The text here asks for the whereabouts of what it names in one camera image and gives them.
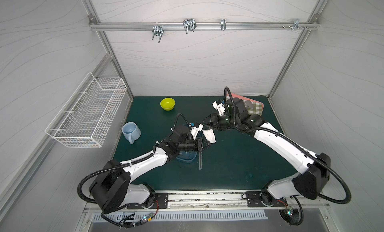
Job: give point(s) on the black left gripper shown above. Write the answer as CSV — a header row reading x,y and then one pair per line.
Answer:
x,y
199,145

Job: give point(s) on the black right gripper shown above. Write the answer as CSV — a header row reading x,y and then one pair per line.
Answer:
x,y
214,120

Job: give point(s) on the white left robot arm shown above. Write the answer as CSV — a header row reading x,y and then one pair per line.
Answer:
x,y
111,188

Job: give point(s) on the uncapped clear test tube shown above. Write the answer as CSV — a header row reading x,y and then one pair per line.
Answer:
x,y
200,160

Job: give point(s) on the blue translucent plastic container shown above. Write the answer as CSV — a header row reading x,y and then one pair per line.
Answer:
x,y
186,157

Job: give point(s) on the pink tray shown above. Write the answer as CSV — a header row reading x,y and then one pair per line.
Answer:
x,y
241,97

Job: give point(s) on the yellow-green plastic bowl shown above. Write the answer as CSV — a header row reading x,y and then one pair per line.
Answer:
x,y
168,104

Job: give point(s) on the green checkered cloth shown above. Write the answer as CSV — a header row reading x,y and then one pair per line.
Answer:
x,y
254,107

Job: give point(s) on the light blue ribbed mug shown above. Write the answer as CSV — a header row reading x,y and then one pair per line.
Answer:
x,y
131,132

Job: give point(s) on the metal clamp hook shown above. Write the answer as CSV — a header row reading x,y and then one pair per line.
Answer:
x,y
189,25

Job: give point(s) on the metal U-bolt hook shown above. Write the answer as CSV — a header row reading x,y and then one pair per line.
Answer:
x,y
157,31

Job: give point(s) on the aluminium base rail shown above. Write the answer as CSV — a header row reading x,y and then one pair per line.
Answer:
x,y
218,200

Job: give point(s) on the small metal ring hook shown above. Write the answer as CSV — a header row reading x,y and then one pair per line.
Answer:
x,y
223,24

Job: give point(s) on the white slotted cable duct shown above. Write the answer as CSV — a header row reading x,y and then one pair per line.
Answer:
x,y
175,216

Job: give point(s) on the white wire basket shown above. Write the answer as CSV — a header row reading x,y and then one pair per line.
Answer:
x,y
85,119

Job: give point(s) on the metal bracket hook right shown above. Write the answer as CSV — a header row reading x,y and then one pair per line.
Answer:
x,y
296,26

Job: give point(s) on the aluminium top rail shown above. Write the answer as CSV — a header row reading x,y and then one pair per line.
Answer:
x,y
201,26

